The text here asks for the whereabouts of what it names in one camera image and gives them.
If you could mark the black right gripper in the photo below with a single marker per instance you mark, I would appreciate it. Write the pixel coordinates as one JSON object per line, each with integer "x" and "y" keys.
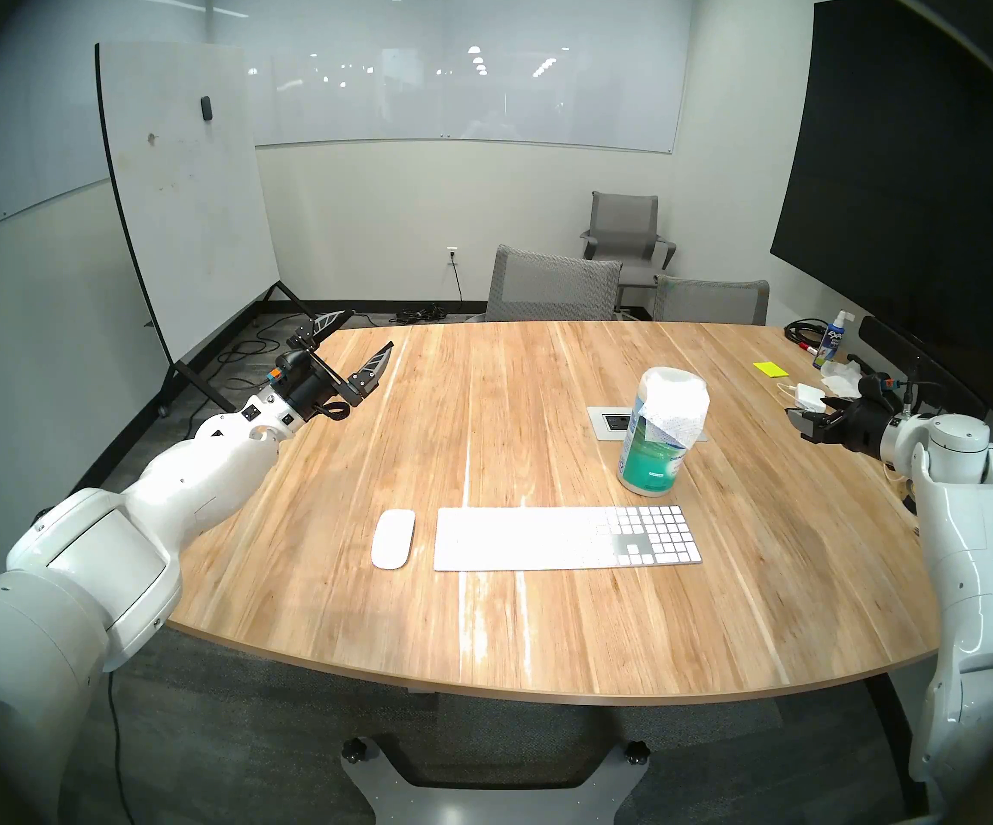
{"x": 864, "y": 428}

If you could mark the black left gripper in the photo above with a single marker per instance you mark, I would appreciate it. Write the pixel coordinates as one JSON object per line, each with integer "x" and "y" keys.
{"x": 320, "y": 394}

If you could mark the white disinfecting wipe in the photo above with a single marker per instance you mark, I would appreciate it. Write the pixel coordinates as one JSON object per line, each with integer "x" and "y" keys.
{"x": 677, "y": 402}

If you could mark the disinfecting wipes canister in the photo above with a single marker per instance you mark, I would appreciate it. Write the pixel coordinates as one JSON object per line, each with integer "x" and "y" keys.
{"x": 651, "y": 471}

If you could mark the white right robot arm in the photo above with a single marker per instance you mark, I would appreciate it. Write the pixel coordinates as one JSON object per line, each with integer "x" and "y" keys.
{"x": 969, "y": 531}

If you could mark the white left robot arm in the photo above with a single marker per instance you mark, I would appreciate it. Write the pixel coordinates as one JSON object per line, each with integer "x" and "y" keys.
{"x": 204, "y": 479}

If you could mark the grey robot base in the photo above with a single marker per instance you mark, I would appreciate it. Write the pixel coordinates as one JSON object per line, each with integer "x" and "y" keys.
{"x": 462, "y": 806}

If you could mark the white power adapter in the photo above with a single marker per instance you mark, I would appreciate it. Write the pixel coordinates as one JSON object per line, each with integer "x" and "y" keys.
{"x": 808, "y": 395}

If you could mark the crumpled white tissue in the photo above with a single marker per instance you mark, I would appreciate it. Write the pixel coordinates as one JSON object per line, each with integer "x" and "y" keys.
{"x": 840, "y": 378}

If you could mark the yellow sticky note pad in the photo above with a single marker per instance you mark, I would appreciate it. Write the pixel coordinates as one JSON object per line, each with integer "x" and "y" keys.
{"x": 770, "y": 369}

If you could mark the whiteboard cleaner spray bottle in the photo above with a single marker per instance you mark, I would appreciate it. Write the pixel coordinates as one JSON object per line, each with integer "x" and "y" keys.
{"x": 830, "y": 346}

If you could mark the low grey mesh chair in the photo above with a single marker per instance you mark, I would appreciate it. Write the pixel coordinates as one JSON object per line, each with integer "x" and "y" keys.
{"x": 711, "y": 303}

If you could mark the white computer mouse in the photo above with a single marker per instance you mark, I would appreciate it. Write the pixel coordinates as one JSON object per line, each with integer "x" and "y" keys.
{"x": 393, "y": 540}

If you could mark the table power outlet panel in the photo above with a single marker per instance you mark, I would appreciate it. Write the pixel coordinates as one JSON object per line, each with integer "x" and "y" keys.
{"x": 604, "y": 421}

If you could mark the wide grey mesh chair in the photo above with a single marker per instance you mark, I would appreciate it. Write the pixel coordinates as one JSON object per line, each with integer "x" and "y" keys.
{"x": 552, "y": 286}

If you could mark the mobile whiteboard on stand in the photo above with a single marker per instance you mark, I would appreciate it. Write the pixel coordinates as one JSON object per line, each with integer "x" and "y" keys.
{"x": 187, "y": 187}

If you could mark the white keyboard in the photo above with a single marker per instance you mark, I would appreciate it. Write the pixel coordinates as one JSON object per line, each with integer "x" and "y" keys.
{"x": 548, "y": 538}

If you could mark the grey armrest chair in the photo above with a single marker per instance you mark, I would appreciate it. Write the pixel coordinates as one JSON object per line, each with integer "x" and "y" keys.
{"x": 625, "y": 217}

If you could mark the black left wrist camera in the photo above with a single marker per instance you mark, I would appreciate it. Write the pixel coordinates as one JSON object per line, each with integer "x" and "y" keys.
{"x": 290, "y": 366}

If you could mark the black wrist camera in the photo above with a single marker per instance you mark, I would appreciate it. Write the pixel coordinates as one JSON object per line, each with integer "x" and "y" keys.
{"x": 876, "y": 389}
{"x": 290, "y": 366}

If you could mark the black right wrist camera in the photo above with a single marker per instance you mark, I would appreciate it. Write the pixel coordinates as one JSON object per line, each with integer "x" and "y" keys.
{"x": 876, "y": 389}

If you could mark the black wall screen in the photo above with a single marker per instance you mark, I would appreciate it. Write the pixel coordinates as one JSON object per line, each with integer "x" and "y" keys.
{"x": 917, "y": 187}

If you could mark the glass wall whiteboard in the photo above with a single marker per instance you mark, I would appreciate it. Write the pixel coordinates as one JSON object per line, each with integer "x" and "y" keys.
{"x": 462, "y": 84}

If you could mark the written-on wall whiteboard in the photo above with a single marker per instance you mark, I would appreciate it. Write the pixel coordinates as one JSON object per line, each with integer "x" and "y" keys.
{"x": 15, "y": 144}

